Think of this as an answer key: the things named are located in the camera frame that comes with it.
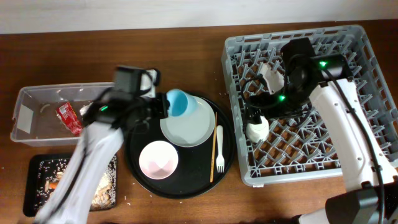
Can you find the grey dishwasher rack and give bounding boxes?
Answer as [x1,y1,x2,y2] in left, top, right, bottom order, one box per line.
[221,25,397,187]

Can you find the light blue cup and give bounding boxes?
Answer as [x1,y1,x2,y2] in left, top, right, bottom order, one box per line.
[166,89,197,117]

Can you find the grey round plate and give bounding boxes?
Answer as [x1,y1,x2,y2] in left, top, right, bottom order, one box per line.
[160,96,215,147]

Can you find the food scraps with rice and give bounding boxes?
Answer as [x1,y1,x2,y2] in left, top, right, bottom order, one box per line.
[33,156,117,212]

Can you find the white tissue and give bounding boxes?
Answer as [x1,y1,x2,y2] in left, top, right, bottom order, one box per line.
[79,104,91,116]

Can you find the pink bowl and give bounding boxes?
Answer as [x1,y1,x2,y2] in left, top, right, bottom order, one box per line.
[139,141,179,180]

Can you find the red snack wrapper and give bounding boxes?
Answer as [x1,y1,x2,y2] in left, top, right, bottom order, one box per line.
[55,102,83,136]

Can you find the wooden chopstick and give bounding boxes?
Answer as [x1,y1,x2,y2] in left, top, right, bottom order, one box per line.
[210,112,218,183]

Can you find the cream paper cup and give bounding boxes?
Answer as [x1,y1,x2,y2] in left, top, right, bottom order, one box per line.
[246,116,269,143]

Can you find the clear plastic bin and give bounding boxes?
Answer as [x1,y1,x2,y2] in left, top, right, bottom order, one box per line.
[10,82,113,147]

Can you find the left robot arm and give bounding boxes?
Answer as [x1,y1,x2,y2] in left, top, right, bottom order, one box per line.
[34,87,170,223]

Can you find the round black serving tray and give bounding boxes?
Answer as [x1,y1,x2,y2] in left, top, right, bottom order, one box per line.
[125,95,236,199]

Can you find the black rectangular tray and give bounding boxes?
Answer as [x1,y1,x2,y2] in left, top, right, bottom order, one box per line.
[23,153,118,217]

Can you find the orange carrot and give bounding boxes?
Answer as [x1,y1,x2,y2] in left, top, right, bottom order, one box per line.
[48,182,58,189]

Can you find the white plastic fork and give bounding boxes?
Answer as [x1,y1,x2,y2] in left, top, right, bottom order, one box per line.
[216,125,224,173]

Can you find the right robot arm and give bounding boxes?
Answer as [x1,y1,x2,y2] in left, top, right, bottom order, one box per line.
[244,38,397,223]

